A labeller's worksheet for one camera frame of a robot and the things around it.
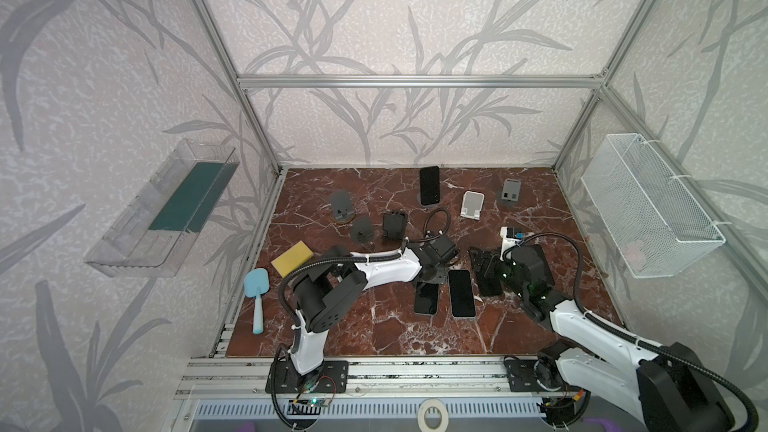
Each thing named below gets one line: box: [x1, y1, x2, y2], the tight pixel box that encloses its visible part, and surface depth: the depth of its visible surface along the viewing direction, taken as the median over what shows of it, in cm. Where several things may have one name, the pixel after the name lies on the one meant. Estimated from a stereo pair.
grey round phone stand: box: [329, 189, 356, 224], surface depth 105 cm
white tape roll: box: [417, 399, 449, 432], surface depth 69 cm
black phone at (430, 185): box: [420, 166, 440, 205], surface depth 105 cm
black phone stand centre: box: [383, 210, 408, 240], surface depth 100 cm
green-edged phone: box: [414, 281, 439, 315], surface depth 86 cm
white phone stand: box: [460, 190, 485, 221], surface depth 105 cm
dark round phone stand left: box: [352, 217, 373, 243], surface depth 102 cm
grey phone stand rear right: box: [501, 178, 521, 203], surface depth 108 cm
